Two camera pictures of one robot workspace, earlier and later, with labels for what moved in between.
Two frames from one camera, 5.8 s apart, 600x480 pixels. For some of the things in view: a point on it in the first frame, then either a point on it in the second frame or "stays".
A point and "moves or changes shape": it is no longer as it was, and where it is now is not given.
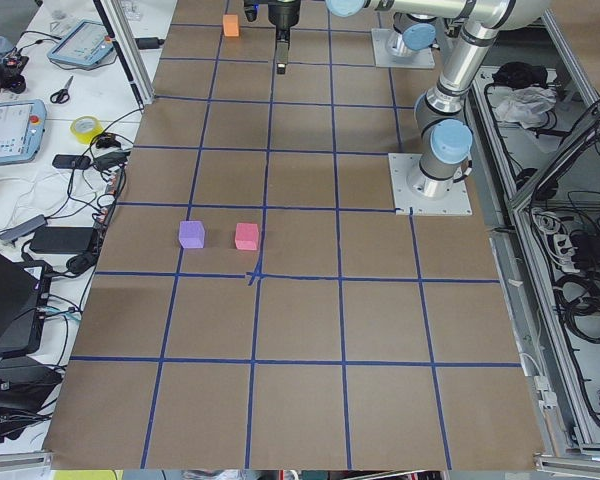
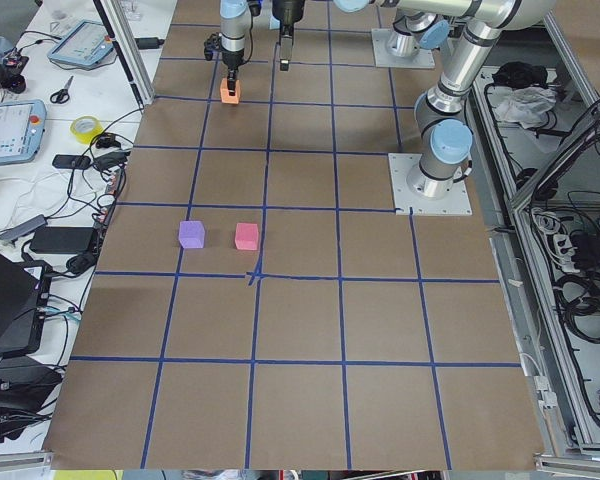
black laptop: [14, 297] stays
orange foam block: [230, 25] moves or changes shape
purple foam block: [191, 234] stays
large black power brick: [62, 239] stays
